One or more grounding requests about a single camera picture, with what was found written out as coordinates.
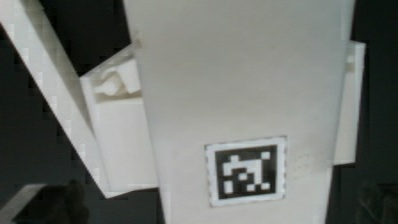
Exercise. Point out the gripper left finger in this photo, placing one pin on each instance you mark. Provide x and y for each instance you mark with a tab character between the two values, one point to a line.
47	204

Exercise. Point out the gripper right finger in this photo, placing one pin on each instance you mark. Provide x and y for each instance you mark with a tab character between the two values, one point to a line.
377	211

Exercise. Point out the small white cabinet top block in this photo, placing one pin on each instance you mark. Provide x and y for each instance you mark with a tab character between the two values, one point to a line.
242	66

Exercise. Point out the white cabinet body box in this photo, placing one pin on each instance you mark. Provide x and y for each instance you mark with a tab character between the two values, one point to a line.
120	124

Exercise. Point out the white U-shaped border frame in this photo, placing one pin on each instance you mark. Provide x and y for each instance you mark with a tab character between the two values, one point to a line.
31	33

